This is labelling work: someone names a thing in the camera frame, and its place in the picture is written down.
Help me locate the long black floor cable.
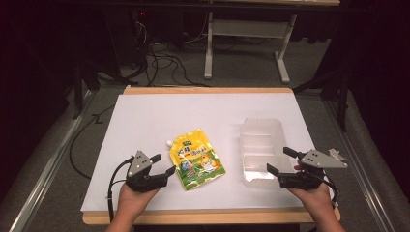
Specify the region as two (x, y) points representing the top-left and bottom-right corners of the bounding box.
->
(69, 105), (114, 181)

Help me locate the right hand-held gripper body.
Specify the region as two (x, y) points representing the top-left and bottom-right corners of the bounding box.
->
(278, 149), (349, 191)

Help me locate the silver floor rail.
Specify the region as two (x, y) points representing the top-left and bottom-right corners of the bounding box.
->
(323, 99), (396, 232)
(8, 90), (95, 232)

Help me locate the person's right hand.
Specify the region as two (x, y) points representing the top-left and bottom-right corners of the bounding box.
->
(287, 163), (337, 224)

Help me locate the black computer tower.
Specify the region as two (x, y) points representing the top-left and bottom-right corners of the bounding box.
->
(102, 8), (153, 71)

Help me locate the clear plastic container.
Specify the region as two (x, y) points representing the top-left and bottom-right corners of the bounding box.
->
(239, 117), (288, 189)

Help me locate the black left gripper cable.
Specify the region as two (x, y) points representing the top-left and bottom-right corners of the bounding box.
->
(107, 156), (135, 224)

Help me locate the yellow spouted drink pouch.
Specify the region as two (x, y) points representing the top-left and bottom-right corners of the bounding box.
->
(165, 129), (227, 192)

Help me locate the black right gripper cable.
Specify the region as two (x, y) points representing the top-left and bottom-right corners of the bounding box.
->
(321, 175), (340, 208)

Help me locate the person's left hand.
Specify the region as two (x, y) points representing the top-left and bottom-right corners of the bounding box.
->
(117, 183), (161, 223)

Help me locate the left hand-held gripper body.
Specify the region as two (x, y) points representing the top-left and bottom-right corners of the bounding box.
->
(125, 150), (169, 193)

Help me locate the white table cover sheet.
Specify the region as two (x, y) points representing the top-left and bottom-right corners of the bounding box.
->
(80, 93), (315, 214)

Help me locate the white metal desk frame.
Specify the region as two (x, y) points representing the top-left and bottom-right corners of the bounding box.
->
(203, 11), (299, 85)

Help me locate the black floor cable bundle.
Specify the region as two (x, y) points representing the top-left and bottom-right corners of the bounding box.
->
(129, 18), (211, 88)

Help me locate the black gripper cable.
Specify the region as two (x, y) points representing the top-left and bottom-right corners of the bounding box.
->
(107, 156), (135, 224)
(321, 175), (340, 208)

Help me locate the black metal stand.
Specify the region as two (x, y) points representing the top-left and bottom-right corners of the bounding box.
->
(72, 59), (131, 121)
(291, 62), (353, 133)

